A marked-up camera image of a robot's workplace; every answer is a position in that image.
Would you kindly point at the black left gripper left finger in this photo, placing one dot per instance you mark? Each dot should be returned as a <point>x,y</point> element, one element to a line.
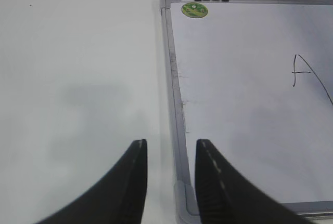
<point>118,197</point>

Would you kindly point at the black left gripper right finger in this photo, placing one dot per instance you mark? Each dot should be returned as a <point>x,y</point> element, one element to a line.
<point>226,196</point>

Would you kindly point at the round green sticker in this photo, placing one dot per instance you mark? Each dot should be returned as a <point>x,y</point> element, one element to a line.
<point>194,10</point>

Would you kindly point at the white board with grey frame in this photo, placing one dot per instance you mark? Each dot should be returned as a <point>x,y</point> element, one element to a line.
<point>255,78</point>

